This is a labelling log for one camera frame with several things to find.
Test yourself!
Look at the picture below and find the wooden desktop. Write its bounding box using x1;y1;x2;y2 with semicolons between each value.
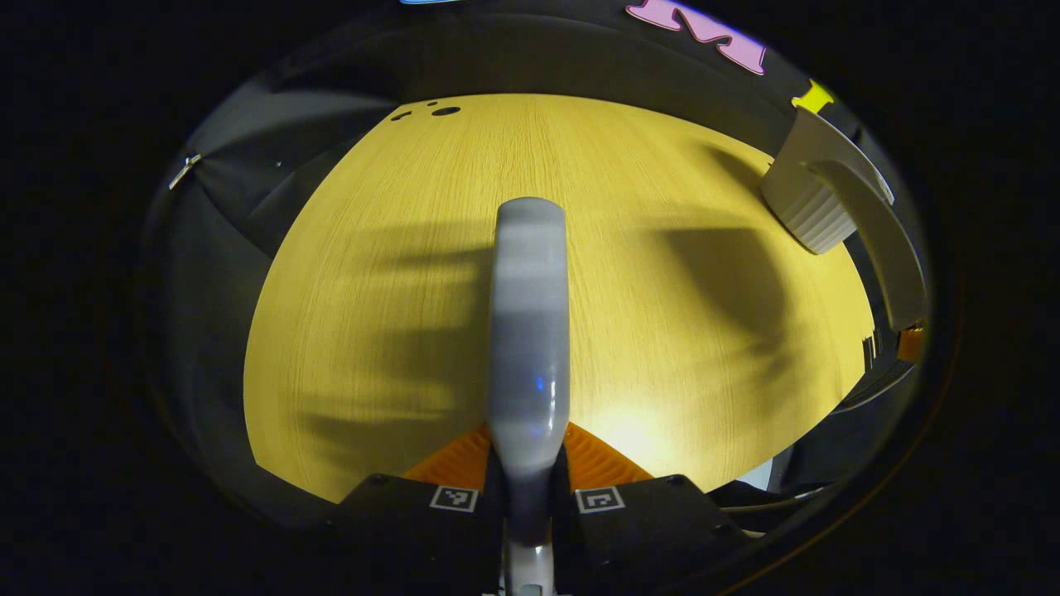
243;93;877;504

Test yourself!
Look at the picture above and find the grey plastic dustpan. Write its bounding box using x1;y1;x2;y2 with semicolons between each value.
807;157;928;332

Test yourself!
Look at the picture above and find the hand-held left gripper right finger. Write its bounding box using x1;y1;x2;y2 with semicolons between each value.
551;422;750;596

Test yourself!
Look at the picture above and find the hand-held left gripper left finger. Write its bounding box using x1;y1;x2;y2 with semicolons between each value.
327;422;508;596

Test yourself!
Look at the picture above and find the grey ribbed garbage bin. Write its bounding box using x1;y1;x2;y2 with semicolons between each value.
760;108;895;255

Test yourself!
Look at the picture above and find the small grey broom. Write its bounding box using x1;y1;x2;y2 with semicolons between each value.
487;197;572;596

